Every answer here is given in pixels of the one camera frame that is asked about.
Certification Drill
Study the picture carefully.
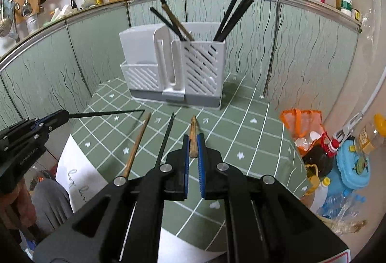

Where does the black chopstick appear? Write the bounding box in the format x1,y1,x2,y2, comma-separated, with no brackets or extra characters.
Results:
68,109,145,119
214,0,250,42
160,0,186,41
213,0,237,42
216,0,255,42
155,112,175,167

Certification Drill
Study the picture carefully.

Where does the light brown wooden chopstick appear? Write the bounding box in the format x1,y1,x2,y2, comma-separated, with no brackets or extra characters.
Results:
122,113,151,179

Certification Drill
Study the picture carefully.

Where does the white paper with writing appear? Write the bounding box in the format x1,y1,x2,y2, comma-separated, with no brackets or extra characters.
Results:
56,136,222,262

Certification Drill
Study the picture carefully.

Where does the green checkered table mat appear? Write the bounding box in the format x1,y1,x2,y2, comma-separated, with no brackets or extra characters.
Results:
72,74,310,252

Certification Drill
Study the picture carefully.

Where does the orange plastic bag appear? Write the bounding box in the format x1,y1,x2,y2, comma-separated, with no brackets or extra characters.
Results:
279,108,325,157

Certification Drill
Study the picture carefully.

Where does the dark soy sauce bottle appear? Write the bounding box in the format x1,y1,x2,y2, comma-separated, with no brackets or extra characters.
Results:
303,132,339,178

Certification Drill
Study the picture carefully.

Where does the white utensil holder rack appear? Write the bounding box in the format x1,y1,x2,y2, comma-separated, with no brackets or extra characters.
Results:
119,22,226,109

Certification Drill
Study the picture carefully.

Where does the clear plastic water bottle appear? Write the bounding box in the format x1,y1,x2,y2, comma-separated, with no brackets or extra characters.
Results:
317,189,366,220

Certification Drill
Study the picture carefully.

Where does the blue plastic container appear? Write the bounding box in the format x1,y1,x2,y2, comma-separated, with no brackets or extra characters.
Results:
327,140,371,198

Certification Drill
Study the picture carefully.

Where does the dark chopstick in holder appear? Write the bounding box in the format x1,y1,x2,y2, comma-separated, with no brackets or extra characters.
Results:
149,7,185,41

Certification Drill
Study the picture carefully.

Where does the brown chopstick in holder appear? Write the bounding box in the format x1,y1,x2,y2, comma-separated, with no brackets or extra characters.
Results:
162,3,194,41

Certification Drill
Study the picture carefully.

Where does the yellow cap bottle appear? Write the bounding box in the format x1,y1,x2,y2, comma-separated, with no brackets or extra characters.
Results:
354,113,386,156

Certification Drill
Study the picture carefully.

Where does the green label bottle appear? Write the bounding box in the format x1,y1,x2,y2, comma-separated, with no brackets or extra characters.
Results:
340,0,352,17

